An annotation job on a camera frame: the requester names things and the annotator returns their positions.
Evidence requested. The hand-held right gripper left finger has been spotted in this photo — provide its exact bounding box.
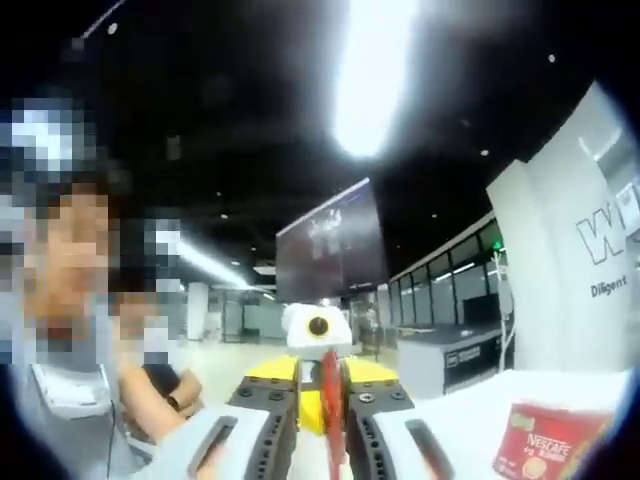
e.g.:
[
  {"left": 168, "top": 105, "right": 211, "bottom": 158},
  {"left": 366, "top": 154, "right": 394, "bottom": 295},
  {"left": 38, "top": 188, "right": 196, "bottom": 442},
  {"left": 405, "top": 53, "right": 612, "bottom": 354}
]
[{"left": 164, "top": 353, "right": 301, "bottom": 480}]

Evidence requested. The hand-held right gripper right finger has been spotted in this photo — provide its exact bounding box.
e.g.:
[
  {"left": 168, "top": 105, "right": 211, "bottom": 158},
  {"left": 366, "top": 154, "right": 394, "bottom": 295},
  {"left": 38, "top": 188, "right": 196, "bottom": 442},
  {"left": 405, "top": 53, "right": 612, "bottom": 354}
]
[{"left": 343, "top": 355, "right": 457, "bottom": 480}]

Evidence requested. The red coffee pouch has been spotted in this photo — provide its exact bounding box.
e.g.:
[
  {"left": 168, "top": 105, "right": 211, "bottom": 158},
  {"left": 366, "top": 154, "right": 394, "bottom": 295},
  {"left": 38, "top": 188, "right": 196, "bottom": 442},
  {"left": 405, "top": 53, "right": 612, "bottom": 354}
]
[{"left": 319, "top": 349, "right": 349, "bottom": 466}]

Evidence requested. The red coffee box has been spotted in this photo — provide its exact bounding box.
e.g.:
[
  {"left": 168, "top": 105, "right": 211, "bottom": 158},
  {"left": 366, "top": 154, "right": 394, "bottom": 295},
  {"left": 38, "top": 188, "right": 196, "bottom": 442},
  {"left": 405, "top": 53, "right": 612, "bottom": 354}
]
[{"left": 492, "top": 399, "right": 616, "bottom": 480}]

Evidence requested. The reception counter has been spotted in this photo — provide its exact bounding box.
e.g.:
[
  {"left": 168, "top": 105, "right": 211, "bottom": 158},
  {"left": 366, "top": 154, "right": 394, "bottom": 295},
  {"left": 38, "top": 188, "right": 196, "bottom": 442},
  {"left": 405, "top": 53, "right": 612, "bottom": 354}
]
[{"left": 397, "top": 322, "right": 504, "bottom": 401}]

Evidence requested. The hanging display screen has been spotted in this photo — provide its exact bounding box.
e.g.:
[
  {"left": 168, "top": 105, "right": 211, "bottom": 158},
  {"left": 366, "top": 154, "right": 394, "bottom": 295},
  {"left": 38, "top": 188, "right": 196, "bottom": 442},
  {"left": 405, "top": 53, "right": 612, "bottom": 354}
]
[{"left": 274, "top": 177, "right": 391, "bottom": 304}]

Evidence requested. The white coat stand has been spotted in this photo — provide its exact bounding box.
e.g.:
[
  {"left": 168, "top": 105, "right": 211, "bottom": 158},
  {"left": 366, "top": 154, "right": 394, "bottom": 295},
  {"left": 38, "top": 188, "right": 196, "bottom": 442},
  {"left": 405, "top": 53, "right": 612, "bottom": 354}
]
[{"left": 492, "top": 249, "right": 516, "bottom": 371}]

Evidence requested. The long ceiling light strip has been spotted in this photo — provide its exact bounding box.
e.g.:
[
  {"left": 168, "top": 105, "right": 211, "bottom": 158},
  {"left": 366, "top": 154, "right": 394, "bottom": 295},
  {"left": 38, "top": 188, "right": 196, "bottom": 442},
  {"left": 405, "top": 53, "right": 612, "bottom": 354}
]
[{"left": 332, "top": 0, "right": 419, "bottom": 159}]

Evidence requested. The grey metal storage shelf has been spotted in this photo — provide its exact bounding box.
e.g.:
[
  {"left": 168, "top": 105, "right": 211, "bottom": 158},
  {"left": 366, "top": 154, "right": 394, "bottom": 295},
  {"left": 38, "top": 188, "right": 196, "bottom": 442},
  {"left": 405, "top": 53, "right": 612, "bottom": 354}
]
[{"left": 579, "top": 117, "right": 640, "bottom": 226}]

